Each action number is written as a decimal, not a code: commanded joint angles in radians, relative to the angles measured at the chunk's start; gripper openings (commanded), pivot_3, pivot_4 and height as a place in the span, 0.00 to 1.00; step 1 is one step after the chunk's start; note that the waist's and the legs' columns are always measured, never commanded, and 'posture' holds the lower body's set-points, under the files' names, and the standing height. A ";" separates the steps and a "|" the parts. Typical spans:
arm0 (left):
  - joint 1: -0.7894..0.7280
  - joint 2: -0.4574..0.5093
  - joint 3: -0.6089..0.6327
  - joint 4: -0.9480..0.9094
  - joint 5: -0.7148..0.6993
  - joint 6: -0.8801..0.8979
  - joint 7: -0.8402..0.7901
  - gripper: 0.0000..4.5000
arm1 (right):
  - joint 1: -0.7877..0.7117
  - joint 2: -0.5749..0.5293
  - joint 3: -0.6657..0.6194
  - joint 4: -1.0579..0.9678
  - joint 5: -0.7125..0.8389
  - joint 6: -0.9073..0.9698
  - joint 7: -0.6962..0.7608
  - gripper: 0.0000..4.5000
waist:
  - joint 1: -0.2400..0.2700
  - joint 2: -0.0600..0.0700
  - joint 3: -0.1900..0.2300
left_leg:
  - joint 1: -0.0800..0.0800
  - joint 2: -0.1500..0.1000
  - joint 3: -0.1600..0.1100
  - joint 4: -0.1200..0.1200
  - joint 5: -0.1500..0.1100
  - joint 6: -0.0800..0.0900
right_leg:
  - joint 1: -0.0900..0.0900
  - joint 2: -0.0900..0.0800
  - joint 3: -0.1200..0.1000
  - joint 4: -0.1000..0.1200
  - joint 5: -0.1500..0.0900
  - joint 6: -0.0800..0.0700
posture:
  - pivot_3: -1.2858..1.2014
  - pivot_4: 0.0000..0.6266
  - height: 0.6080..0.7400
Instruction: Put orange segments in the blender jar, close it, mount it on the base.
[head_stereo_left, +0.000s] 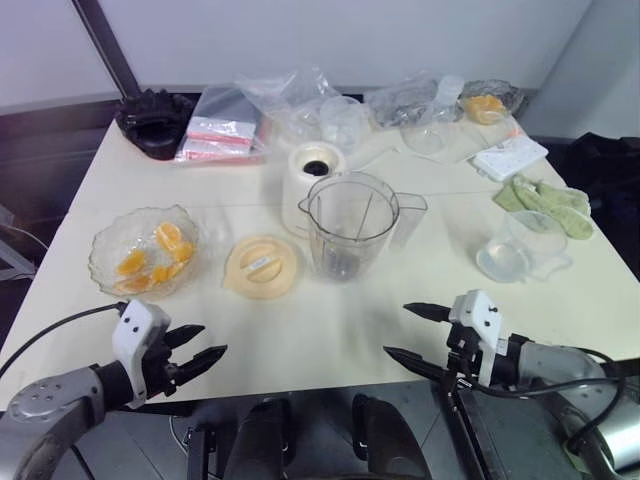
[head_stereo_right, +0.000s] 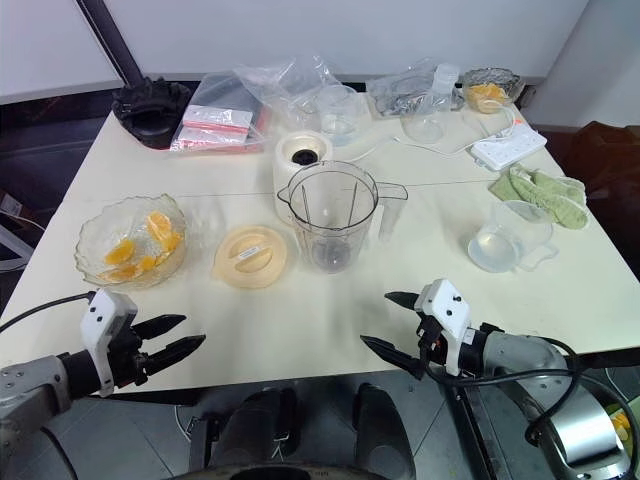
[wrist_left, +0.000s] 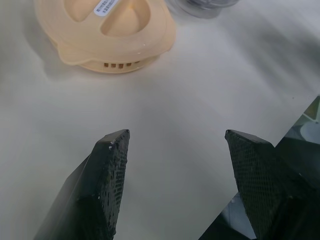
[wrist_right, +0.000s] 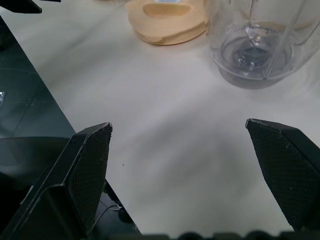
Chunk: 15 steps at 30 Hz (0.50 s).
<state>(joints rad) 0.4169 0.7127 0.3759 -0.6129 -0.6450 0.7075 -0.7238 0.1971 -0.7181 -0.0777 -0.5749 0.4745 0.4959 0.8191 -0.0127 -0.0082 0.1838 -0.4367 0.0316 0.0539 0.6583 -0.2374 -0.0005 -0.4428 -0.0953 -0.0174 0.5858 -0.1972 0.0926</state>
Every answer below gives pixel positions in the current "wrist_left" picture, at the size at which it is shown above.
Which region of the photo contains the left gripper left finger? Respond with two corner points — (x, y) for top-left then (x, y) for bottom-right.
(33, 129), (131, 240)

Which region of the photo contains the green tray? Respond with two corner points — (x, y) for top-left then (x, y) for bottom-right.
(302, 96), (320, 119)

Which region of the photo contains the yellow white lid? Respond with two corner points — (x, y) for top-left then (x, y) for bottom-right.
(33, 0), (177, 75)

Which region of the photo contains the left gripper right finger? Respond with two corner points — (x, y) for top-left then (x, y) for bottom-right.
(224, 129), (320, 240)

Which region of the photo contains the white round object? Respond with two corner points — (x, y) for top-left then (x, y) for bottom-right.
(301, 122), (320, 143)

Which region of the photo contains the clear blender jug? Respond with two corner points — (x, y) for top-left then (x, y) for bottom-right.
(166, 0), (241, 19)

